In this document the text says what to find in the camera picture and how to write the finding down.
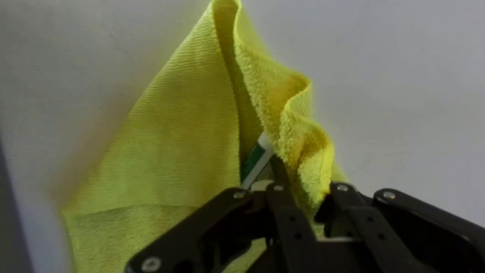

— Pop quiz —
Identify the green white marker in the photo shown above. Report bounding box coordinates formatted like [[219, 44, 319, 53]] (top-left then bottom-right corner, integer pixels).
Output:
[[240, 132, 278, 191]]

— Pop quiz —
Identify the yellow microfibre cloth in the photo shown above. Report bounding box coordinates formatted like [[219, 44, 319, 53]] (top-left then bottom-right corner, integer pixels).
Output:
[[60, 0, 351, 273]]

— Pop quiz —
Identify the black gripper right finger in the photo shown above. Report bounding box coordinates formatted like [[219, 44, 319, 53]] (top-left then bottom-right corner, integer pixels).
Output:
[[316, 180, 485, 273]]

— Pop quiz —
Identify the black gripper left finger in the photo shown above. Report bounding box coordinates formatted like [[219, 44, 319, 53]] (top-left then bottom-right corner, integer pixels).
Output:
[[123, 156, 325, 273]]

